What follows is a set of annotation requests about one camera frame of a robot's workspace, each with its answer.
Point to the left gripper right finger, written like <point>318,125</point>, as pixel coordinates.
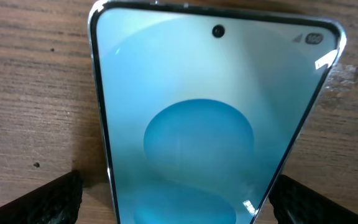
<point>294,203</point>

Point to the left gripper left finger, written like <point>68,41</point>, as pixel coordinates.
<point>55,202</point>

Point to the smartphone with teal screen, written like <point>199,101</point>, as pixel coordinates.
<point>201,106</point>

